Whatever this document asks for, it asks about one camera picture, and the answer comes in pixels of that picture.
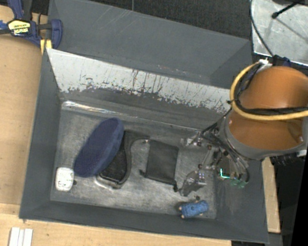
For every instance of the blue toy animal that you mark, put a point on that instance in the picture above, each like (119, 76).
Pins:
(193, 209)

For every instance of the grey metal bin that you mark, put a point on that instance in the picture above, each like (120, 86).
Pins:
(134, 198)

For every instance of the small white box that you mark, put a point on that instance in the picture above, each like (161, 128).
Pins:
(64, 178)

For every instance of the black fabric pouch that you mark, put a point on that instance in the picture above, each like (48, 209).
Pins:
(161, 162)

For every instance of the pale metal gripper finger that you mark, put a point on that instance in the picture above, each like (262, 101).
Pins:
(195, 140)
(194, 182)

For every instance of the pale wood board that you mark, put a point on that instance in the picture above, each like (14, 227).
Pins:
(3, 122)

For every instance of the dark blue oval cushion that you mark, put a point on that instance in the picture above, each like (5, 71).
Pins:
(98, 148)

